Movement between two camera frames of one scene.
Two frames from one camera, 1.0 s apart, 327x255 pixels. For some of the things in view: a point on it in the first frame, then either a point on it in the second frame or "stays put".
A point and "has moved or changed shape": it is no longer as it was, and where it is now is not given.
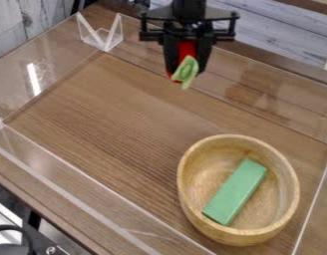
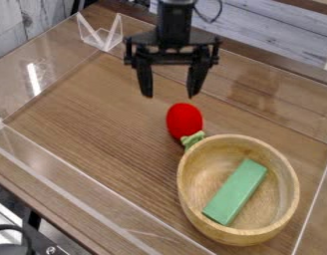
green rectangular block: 230,199 stays put
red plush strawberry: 187,67 has moved or changed shape
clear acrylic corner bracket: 103,38 stays put
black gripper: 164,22 -> 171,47
